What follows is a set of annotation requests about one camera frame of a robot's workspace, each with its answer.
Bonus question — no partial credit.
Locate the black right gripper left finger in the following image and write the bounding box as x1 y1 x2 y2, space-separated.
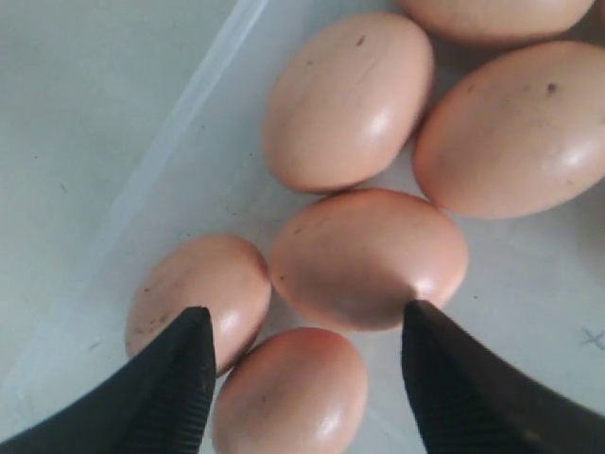
1 307 216 453

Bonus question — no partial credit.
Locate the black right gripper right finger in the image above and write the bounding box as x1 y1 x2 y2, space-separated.
401 301 604 453

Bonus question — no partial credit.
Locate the brown egg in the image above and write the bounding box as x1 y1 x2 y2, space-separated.
401 0 593 40
269 188 469 331
212 327 369 453
125 235 271 376
262 11 435 193
412 41 604 218

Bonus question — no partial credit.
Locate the clear plastic box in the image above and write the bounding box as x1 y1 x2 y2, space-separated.
1 1 604 439

